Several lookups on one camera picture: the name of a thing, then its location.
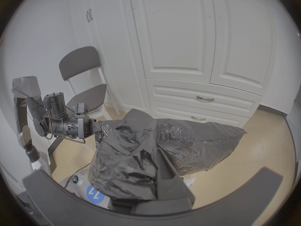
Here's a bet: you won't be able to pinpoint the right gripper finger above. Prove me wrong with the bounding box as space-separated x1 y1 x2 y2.
155 147 196 209

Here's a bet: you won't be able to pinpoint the black plastic bag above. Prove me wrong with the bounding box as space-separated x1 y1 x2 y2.
88 108 247 201

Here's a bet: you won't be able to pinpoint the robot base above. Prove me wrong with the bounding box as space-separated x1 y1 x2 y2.
56 166 113 210

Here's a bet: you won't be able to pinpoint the white printed wrapper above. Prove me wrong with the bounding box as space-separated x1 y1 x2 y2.
182 178 196 190

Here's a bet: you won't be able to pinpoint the white chair grey cushions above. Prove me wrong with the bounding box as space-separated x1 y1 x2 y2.
59 46 121 153

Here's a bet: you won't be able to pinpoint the white wardrobe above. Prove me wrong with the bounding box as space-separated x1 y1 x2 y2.
71 0 278 129

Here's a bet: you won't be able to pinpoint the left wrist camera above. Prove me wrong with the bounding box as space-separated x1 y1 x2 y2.
72 102 89 119

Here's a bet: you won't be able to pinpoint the black cable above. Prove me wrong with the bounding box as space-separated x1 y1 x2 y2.
65 163 92 188

